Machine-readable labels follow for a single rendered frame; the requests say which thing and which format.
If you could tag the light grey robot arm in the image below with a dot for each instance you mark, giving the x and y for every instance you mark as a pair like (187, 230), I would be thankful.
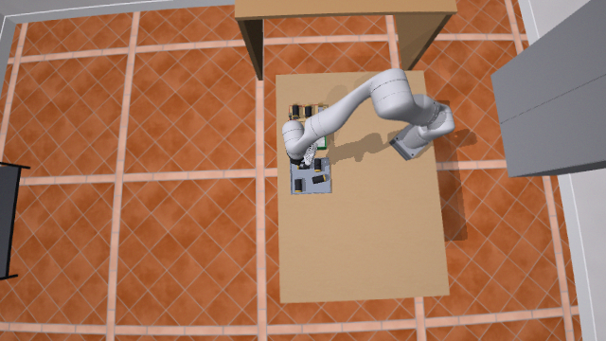
(392, 99)

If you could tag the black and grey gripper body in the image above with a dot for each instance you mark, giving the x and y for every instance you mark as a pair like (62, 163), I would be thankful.
(307, 155)

